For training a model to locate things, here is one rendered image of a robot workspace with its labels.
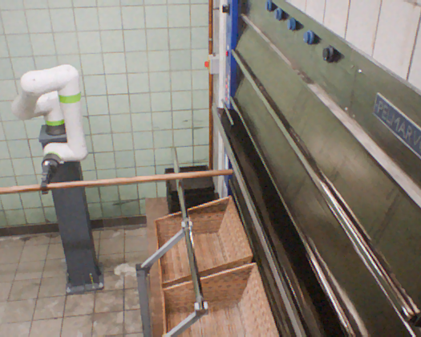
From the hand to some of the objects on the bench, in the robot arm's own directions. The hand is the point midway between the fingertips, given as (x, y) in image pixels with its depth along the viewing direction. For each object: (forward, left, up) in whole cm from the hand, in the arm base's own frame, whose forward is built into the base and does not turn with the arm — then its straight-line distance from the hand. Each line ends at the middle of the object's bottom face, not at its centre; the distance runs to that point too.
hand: (45, 186), depth 226 cm
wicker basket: (+62, +71, -62) cm, 113 cm away
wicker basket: (+3, +75, -62) cm, 97 cm away
